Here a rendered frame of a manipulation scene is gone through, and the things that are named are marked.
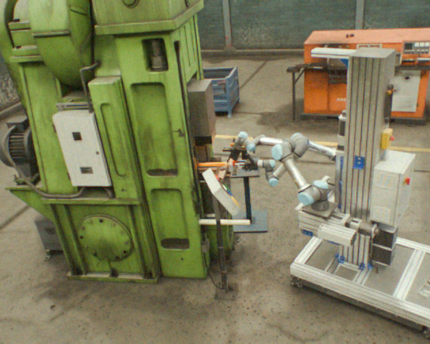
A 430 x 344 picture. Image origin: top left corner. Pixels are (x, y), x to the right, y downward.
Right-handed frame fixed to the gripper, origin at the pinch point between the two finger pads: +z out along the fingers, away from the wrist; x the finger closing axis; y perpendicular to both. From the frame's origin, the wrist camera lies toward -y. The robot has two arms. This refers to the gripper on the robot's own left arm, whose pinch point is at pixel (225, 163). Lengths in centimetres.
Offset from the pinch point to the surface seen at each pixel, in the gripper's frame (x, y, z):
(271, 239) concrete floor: 20, 82, 70
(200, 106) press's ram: -17, -42, -48
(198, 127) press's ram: -17, -36, -30
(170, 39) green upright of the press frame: -41, -79, -96
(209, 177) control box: -56, -11, -14
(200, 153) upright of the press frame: 22.7, -24.7, 15.2
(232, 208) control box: -70, 15, -6
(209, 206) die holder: -12.9, 4.2, 42.1
